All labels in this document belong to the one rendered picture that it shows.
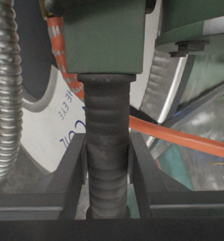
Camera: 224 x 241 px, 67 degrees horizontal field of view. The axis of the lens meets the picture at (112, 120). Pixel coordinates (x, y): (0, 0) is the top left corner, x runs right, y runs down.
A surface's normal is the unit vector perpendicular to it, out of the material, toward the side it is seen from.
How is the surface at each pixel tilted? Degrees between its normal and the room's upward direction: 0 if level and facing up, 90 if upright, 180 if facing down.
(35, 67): 6
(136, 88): 90
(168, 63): 89
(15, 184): 0
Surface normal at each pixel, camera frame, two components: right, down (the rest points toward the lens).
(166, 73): -0.66, 0.29
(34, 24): 0.72, 0.46
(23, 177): 0.65, -0.22
